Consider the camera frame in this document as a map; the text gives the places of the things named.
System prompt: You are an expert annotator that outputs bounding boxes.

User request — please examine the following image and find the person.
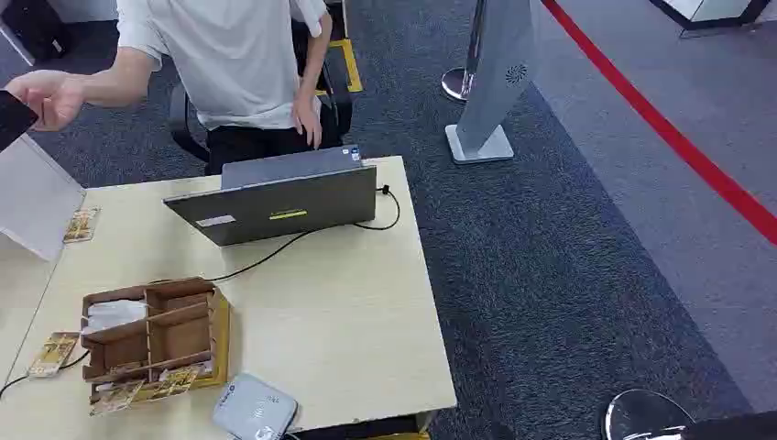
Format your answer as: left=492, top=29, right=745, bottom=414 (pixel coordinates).
left=3, top=0, right=335, bottom=177

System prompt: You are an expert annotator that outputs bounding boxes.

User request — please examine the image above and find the grey card reader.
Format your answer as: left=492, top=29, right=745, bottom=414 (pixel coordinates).
left=212, top=372, right=301, bottom=440

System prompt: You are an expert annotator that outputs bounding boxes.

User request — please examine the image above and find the black reader cable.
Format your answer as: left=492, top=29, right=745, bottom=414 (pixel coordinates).
left=0, top=348, right=93, bottom=401

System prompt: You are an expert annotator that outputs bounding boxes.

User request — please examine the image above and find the yellow floor frame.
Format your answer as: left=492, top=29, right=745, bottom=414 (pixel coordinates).
left=314, top=0, right=365, bottom=98

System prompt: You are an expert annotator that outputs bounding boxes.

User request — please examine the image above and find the grey laptop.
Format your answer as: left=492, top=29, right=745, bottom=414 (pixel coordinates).
left=162, top=145, right=378, bottom=248

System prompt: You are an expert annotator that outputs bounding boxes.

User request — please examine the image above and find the black phone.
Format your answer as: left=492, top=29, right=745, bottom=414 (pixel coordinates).
left=0, top=89, right=40, bottom=154

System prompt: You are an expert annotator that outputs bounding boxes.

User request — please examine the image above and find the white card stack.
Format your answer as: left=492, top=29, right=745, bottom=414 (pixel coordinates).
left=83, top=298, right=149, bottom=336

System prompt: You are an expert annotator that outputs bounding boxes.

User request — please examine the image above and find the person's right hand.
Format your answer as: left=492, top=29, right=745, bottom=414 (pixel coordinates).
left=5, top=69, right=87, bottom=132

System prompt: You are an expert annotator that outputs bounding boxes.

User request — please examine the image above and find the grey kiosk stand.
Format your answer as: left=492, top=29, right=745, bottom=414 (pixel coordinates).
left=443, top=0, right=542, bottom=166

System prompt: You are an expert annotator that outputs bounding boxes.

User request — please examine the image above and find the clear acrylic sign stand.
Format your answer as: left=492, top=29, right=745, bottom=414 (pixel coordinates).
left=0, top=133, right=87, bottom=263

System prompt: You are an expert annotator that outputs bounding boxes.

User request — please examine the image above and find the wooden card box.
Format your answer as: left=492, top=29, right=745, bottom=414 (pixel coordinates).
left=80, top=277, right=233, bottom=406

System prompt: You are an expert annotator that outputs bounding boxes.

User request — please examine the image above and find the black robot body part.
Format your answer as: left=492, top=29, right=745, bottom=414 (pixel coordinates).
left=678, top=411, right=777, bottom=440

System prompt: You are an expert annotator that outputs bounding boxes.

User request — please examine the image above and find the black laptop cable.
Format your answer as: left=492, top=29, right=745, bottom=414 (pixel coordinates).
left=208, top=184, right=402, bottom=284

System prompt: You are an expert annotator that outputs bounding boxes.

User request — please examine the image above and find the yellow printed card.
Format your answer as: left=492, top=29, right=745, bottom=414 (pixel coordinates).
left=89, top=379, right=147, bottom=417
left=27, top=331, right=82, bottom=380
left=62, top=206, right=102, bottom=245
left=147, top=365, right=202, bottom=402

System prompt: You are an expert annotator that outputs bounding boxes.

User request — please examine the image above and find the black bag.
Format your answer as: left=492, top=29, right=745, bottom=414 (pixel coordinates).
left=0, top=0, right=71, bottom=62

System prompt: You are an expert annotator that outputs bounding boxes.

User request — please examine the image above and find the black and white counter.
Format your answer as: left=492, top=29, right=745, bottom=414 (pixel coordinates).
left=647, top=0, right=772, bottom=32

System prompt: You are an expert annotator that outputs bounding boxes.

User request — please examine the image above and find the black office chair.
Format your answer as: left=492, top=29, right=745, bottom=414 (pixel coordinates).
left=168, top=16, right=356, bottom=165

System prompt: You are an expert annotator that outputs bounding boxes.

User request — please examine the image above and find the person's left hand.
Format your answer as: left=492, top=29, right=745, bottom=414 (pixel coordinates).
left=290, top=93, right=324, bottom=150

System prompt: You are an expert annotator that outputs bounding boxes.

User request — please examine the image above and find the chrome round base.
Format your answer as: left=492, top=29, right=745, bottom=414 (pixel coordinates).
left=601, top=388, right=697, bottom=440

